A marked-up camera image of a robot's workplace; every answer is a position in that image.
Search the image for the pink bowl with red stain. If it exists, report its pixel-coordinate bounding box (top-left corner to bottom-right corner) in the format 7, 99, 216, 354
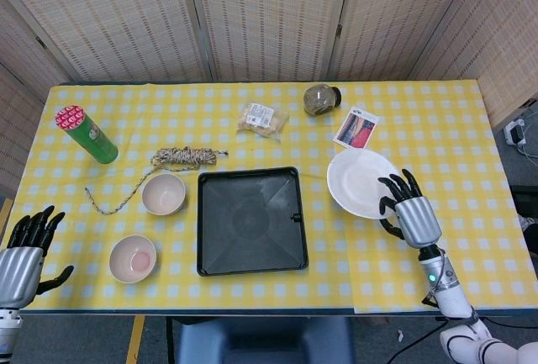
108, 235, 158, 284

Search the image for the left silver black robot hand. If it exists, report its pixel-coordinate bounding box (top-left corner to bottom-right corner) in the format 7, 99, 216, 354
0, 205, 75, 309

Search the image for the yellow white checked tablecloth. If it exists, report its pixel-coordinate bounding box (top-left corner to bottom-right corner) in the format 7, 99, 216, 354
0, 80, 538, 314

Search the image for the woven folding screen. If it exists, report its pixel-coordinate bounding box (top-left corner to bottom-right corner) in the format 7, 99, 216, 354
0, 0, 538, 191

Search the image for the black square plastic tray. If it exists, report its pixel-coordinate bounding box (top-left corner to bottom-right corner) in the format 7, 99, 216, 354
196, 166, 309, 277

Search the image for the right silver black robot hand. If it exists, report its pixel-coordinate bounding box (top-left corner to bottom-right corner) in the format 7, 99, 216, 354
377, 169, 443, 250

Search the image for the grey shoe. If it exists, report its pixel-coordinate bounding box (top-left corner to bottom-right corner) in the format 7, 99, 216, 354
520, 212, 538, 235

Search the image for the braided multicolour rope bundle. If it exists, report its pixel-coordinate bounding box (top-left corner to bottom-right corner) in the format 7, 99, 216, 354
84, 146, 230, 216

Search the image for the white round plate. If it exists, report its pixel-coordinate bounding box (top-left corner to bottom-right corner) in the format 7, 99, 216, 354
326, 148, 403, 219

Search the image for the round glass jar black lid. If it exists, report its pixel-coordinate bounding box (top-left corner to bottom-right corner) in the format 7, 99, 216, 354
303, 83, 342, 118

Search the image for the clear bag of snacks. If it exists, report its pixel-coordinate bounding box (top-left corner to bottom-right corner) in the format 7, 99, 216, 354
235, 102, 291, 143

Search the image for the white card with red picture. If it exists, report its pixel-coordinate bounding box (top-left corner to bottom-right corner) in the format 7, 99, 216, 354
332, 106, 381, 155

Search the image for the green cylinder can red lid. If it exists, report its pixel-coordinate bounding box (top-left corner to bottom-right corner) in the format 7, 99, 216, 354
54, 103, 119, 166

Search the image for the white power adapter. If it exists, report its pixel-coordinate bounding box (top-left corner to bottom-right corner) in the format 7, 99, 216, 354
504, 119, 528, 146

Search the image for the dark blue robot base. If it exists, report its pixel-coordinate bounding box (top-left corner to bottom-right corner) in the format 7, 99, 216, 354
173, 316, 356, 364

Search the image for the plain pink bowl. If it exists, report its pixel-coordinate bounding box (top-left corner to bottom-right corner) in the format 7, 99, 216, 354
140, 172, 187, 216

